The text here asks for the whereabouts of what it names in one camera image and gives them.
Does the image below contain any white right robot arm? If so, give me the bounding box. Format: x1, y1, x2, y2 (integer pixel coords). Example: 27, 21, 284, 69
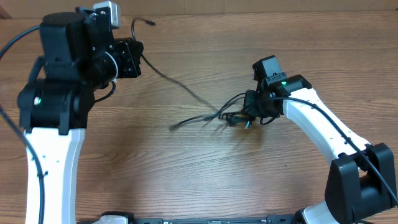
241, 73, 397, 223

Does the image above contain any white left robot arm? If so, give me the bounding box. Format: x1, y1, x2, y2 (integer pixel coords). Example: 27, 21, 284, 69
17, 7, 143, 223

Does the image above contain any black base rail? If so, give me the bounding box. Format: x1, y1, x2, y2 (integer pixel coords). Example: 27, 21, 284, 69
99, 211, 299, 224

